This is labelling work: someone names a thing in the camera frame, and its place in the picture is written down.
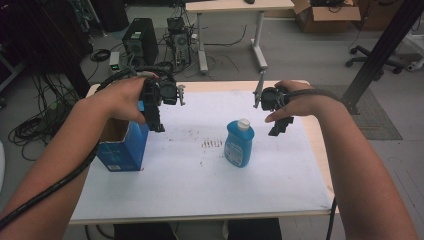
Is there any white-legged desk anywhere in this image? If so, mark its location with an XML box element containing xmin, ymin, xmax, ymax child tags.
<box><xmin>184</xmin><ymin>0</ymin><xmax>296</xmax><ymax>75</ymax></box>

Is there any small white device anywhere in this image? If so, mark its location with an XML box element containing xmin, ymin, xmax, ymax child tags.
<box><xmin>108</xmin><ymin>51</ymin><xmax>121</xmax><ymax>73</ymax></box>

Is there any grey floor mat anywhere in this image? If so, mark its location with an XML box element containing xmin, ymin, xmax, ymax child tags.
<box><xmin>313</xmin><ymin>84</ymin><xmax>404</xmax><ymax>141</ymax></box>

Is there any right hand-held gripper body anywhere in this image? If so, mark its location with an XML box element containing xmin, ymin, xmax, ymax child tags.
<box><xmin>252</xmin><ymin>70</ymin><xmax>292</xmax><ymax>113</ymax></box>

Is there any tangle of black floor cables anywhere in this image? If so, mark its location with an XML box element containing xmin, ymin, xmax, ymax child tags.
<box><xmin>7</xmin><ymin>71</ymin><xmax>82</xmax><ymax>162</ymax></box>

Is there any white table mat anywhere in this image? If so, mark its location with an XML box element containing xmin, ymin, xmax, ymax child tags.
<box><xmin>70</xmin><ymin>90</ymin><xmax>335</xmax><ymax>223</ymax></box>

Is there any blue bottle with white cap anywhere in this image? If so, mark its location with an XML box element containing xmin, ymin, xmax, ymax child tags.
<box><xmin>223</xmin><ymin>117</ymin><xmax>256</xmax><ymax>169</ymax></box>

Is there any person's right leg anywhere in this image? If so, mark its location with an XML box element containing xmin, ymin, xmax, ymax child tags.
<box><xmin>227</xmin><ymin>217</ymin><xmax>283</xmax><ymax>240</ymax></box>

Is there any black office chair base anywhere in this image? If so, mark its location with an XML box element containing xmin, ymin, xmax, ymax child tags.
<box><xmin>344</xmin><ymin>44</ymin><xmax>406</xmax><ymax>76</ymax></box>

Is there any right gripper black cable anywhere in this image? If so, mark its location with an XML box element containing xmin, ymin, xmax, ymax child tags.
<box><xmin>282</xmin><ymin>87</ymin><xmax>350</xmax><ymax>240</ymax></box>

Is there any person's left hand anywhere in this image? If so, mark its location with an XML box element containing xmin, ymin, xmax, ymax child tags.
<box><xmin>74</xmin><ymin>73</ymin><xmax>161</xmax><ymax>127</ymax></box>

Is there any open brown cardboard box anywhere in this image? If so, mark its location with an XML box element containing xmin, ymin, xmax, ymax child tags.
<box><xmin>291</xmin><ymin>0</ymin><xmax>362</xmax><ymax>34</ymax></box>

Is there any black computer tower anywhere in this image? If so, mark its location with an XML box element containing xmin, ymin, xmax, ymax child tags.
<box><xmin>121</xmin><ymin>17</ymin><xmax>160</xmax><ymax>68</ymax></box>

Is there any person's left leg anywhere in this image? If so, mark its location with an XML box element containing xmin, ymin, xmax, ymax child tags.
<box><xmin>112</xmin><ymin>222</ymin><xmax>178</xmax><ymax>240</ymax></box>

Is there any black metal stand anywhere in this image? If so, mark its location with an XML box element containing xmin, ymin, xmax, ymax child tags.
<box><xmin>339</xmin><ymin>0</ymin><xmax>424</xmax><ymax>116</ymax></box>

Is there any open-sided computer case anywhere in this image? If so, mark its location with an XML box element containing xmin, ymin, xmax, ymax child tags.
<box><xmin>166</xmin><ymin>16</ymin><xmax>193</xmax><ymax>68</ymax></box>

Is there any person's right hand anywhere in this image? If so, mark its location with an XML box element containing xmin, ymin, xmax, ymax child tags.
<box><xmin>264</xmin><ymin>79</ymin><xmax>338</xmax><ymax>124</ymax></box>

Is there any small coiled black cable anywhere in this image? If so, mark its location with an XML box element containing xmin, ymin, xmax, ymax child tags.
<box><xmin>89</xmin><ymin>48</ymin><xmax>112</xmax><ymax>63</ymax></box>

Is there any black curtain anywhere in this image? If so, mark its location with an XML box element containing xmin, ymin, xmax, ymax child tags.
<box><xmin>0</xmin><ymin>0</ymin><xmax>95</xmax><ymax>98</ymax></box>

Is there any person's leg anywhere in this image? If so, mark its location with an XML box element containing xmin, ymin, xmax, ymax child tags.
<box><xmin>227</xmin><ymin>217</ymin><xmax>283</xmax><ymax>240</ymax></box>
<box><xmin>112</xmin><ymin>222</ymin><xmax>178</xmax><ymax>240</ymax></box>

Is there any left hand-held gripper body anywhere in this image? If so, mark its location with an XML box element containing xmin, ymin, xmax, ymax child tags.
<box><xmin>139</xmin><ymin>78</ymin><xmax>187</xmax><ymax>108</ymax></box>

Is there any blue cardboard box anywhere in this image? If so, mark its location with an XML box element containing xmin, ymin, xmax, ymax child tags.
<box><xmin>96</xmin><ymin>99</ymin><xmax>150</xmax><ymax>173</ymax></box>

